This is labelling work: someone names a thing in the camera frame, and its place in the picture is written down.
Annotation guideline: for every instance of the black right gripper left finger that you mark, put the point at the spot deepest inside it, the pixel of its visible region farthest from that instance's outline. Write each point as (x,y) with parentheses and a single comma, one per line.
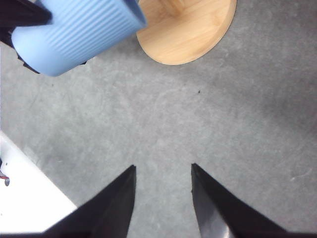
(105,215)

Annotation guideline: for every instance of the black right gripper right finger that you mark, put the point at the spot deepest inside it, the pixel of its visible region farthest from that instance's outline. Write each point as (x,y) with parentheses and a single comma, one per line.
(222,214)

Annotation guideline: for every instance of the blue ribbed cup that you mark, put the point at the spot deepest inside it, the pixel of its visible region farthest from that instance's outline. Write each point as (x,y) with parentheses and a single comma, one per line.
(78,29)

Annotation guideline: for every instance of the white table edge board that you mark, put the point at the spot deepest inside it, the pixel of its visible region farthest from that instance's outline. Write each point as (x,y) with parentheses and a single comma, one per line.
(31,201)

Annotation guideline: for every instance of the wooden mug tree stand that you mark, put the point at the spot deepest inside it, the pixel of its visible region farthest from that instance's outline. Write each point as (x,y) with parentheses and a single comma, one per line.
(180,30)

